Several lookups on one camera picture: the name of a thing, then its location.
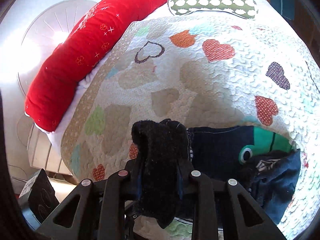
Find navy frog print pants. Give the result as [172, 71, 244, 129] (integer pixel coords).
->
[130, 119, 301, 228]

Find white arched headboard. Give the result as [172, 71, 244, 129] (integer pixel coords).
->
[2, 0, 95, 183]

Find long red pillow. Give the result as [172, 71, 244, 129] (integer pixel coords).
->
[25, 0, 167, 132]

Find green white patterned pillow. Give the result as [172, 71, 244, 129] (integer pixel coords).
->
[167, 0, 258, 19]

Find wooden door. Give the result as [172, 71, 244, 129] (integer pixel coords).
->
[267, 0, 319, 63]

